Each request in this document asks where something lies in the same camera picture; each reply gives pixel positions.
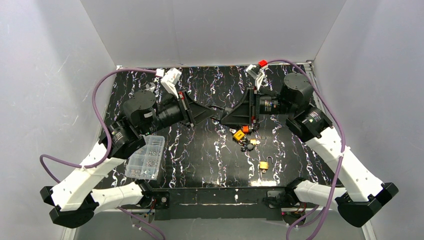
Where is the large black Kaijing padlock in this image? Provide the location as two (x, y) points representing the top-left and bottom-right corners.
(207, 104), (231, 123)

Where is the brass padlock with steel shackle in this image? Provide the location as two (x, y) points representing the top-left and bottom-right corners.
(259, 156), (274, 174)

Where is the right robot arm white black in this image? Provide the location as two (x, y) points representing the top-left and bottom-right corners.
(219, 72), (399, 227)

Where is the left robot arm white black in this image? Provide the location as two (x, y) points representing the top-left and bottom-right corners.
(40, 90), (215, 229)

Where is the orange black Opel padlock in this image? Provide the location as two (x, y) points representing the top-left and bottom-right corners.
(240, 125), (252, 134)

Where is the yellow Opel padlock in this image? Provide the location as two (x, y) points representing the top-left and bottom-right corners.
(232, 129), (250, 145)

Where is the small brass padlock with figurine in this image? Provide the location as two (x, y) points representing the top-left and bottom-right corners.
(249, 138), (261, 146)

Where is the clear plastic screw box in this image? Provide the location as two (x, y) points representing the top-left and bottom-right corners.
(124, 135), (165, 181)

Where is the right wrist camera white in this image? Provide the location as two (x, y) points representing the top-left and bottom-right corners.
(244, 60), (268, 90)

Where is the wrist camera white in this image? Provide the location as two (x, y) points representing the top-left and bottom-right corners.
(244, 60), (268, 90)
(160, 68), (182, 99)

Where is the grey white figurine keychain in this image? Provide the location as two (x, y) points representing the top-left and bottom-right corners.
(240, 143), (255, 152)

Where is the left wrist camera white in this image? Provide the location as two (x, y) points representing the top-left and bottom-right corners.
(160, 68), (182, 99)

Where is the black base frame front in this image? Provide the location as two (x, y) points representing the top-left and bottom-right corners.
(122, 186), (315, 221)

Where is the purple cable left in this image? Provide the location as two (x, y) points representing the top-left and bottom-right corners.
(39, 67), (167, 240)

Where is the purple cable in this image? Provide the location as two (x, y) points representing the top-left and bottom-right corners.
(266, 59), (347, 240)
(39, 67), (167, 240)

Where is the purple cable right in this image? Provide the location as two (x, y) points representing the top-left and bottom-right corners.
(266, 59), (347, 240)

